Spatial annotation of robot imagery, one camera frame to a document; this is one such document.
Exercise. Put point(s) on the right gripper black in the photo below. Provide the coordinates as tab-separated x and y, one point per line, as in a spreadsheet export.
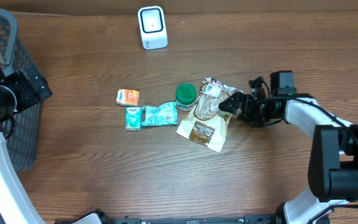
248	101

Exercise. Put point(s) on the brown white snack bag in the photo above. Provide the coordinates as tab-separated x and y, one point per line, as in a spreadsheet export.
206	124

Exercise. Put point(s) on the green lid jar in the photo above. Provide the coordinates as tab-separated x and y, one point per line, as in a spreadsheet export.
185	96

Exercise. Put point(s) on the teal packet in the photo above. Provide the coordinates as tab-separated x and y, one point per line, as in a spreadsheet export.
163	115

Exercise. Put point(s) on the teal tissue pack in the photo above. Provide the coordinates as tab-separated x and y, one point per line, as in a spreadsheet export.
133	119

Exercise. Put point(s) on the orange snack packet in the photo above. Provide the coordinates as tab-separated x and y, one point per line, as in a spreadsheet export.
128	97

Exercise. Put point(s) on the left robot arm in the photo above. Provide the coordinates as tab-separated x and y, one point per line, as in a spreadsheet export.
16	95

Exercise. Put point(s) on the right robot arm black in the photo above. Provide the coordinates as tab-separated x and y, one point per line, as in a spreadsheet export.
333	165

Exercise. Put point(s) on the white barcode scanner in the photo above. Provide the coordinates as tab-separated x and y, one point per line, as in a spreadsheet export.
153	30

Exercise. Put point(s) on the grey plastic shopping basket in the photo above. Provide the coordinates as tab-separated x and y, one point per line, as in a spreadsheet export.
22	145

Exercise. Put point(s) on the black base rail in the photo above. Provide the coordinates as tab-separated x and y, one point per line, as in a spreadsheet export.
101	217

